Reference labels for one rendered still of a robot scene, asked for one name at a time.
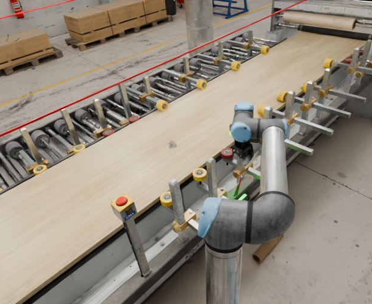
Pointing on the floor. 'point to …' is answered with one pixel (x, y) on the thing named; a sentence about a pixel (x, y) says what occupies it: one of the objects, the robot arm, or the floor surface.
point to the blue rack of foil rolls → (230, 8)
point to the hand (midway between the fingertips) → (246, 163)
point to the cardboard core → (265, 250)
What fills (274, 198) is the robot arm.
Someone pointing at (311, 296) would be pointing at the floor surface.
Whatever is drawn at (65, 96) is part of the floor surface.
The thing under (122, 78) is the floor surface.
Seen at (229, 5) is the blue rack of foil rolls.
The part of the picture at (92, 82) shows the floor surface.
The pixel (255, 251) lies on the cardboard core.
